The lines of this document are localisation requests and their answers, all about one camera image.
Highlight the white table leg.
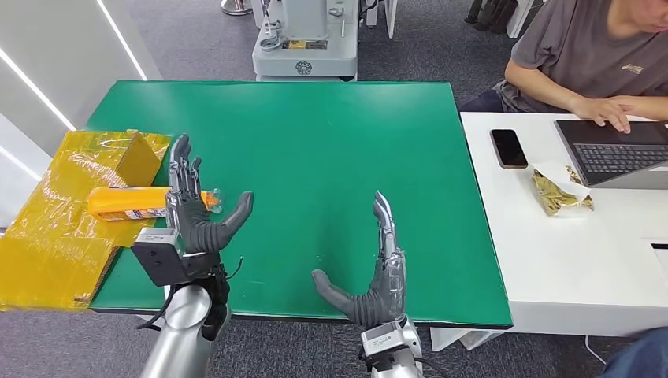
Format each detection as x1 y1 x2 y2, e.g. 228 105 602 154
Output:
430 327 492 351

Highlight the blue cloth item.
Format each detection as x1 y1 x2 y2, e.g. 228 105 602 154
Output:
599 327 668 378

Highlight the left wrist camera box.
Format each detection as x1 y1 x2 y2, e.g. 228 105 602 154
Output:
130 228 189 287

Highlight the white stand leg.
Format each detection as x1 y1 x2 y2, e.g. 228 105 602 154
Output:
365 0 399 39

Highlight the grey laptop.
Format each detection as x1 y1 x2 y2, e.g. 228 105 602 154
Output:
554 118 668 190

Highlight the white machine base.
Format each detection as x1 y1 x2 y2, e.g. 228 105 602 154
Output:
251 0 361 82

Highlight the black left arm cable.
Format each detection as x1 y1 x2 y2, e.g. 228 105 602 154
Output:
136 255 243 333

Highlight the orange plastic bottle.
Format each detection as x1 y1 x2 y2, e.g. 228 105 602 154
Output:
87 186 223 222

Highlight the white cable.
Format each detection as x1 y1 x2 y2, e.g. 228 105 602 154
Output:
584 335 609 365

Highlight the gold snack packet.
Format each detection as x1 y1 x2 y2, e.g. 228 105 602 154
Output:
531 165 595 217

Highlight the person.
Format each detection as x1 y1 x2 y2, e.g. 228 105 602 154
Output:
458 0 668 124

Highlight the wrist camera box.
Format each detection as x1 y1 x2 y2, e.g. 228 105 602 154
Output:
130 228 189 287
360 322 408 361

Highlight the black smartphone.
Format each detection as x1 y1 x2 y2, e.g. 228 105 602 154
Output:
489 128 529 170

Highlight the chrome stand base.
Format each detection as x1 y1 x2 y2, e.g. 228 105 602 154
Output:
221 0 254 16

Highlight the yellow taped cardboard box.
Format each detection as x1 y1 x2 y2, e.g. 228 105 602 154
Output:
0 128 173 313

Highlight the person's right hand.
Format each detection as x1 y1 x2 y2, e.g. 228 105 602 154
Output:
571 95 635 134

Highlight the white furniture panel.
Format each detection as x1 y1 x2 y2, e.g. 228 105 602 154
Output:
506 0 547 39

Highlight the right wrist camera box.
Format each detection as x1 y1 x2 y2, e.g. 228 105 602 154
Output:
360 322 408 361

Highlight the black chair base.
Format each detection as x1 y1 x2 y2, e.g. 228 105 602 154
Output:
464 0 520 35

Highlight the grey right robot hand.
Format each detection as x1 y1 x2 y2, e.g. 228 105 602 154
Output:
310 190 408 330

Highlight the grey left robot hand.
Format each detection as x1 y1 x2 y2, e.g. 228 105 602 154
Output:
165 134 255 258

